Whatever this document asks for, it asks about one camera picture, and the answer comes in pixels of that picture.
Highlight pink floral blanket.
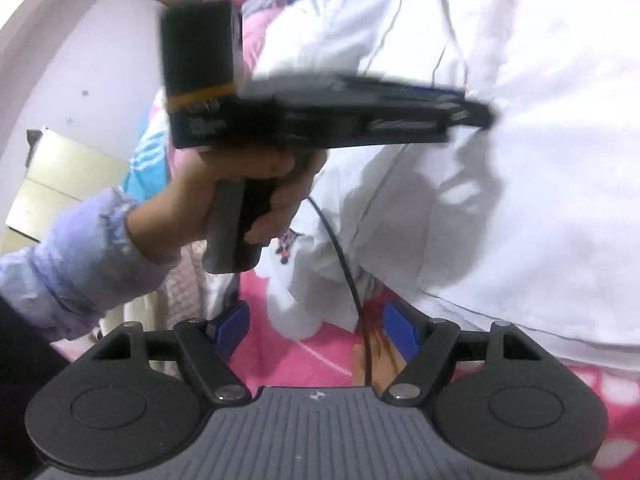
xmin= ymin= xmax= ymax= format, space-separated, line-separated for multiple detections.
xmin=50 ymin=230 xmax=640 ymax=480

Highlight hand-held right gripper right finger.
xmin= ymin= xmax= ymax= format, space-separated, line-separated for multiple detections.
xmin=382 ymin=301 xmax=545 ymax=407

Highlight person's left hand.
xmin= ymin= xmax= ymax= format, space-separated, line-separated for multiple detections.
xmin=125 ymin=149 xmax=329 ymax=265

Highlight pink knitted cloth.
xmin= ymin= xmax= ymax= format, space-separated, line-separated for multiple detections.
xmin=165 ymin=240 xmax=241 ymax=331

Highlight pink teal patchwork quilt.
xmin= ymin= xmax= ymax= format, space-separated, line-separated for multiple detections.
xmin=122 ymin=0 xmax=301 ymax=201

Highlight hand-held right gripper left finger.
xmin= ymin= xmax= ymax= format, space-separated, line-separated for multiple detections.
xmin=92 ymin=300 xmax=252 ymax=406

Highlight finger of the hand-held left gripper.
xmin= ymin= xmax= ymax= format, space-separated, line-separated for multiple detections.
xmin=367 ymin=101 xmax=498 ymax=146
xmin=340 ymin=76 xmax=468 ymax=103

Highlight white sweatshirt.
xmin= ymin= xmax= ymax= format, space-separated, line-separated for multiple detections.
xmin=255 ymin=0 xmax=640 ymax=361

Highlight cream wardrobe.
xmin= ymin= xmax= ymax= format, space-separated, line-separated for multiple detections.
xmin=5 ymin=127 xmax=132 ymax=256

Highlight black cable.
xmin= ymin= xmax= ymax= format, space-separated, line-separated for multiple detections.
xmin=305 ymin=195 xmax=373 ymax=388

